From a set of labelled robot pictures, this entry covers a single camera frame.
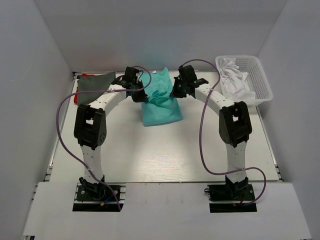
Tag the white plastic basket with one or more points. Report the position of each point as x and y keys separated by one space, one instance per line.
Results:
x=256 y=80

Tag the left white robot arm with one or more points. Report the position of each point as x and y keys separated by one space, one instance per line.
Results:
x=90 y=127

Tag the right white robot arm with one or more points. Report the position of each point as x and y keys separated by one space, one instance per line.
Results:
x=234 y=123

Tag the teal polo shirt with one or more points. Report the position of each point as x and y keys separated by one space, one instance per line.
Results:
x=160 y=109

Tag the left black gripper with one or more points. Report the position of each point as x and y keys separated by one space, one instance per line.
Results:
x=142 y=98

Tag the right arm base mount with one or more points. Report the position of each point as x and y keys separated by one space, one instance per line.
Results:
x=238 y=197

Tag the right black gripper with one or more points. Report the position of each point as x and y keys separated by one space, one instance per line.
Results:
x=175 y=93

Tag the crumpled white t shirt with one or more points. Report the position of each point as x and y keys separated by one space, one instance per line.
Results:
x=234 y=81

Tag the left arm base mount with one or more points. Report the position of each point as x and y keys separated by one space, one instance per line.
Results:
x=96 y=197

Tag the folded grey t shirt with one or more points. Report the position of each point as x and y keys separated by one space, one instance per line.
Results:
x=93 y=83

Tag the folded red t shirt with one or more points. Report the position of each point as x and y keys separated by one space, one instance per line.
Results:
x=75 y=98

